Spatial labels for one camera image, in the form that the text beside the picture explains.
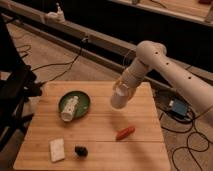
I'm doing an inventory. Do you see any orange carrot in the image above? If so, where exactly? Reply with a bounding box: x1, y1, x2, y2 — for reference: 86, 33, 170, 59
116, 126, 135, 140

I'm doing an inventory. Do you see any white sponge block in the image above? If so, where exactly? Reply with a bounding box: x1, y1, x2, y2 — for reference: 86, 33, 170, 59
50, 138, 65, 162

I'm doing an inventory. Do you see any blue box on floor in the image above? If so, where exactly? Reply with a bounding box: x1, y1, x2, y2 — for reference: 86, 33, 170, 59
169, 99, 188, 117

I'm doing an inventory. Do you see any grey metal rail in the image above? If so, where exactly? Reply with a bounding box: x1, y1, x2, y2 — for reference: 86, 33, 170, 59
0, 0, 213, 85

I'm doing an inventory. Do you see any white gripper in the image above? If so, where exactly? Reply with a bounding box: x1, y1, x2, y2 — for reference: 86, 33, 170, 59
115, 68, 143, 89

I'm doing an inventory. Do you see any black eraser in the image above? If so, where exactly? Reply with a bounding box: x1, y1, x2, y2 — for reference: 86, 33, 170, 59
75, 146, 88, 157

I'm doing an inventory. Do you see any black tripod stand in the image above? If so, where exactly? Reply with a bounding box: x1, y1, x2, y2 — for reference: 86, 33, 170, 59
0, 14, 42, 152

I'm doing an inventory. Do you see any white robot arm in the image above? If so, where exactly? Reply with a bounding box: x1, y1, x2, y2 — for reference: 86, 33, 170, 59
111, 41, 213, 131

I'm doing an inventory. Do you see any green plate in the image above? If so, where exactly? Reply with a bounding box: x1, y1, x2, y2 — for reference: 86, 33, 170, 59
58, 91, 90, 122

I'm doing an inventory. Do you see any white device on rail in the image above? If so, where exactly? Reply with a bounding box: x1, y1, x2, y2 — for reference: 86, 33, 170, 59
43, 3, 65, 23

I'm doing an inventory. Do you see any black floor cable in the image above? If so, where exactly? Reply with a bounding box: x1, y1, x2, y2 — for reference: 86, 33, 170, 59
31, 37, 88, 83

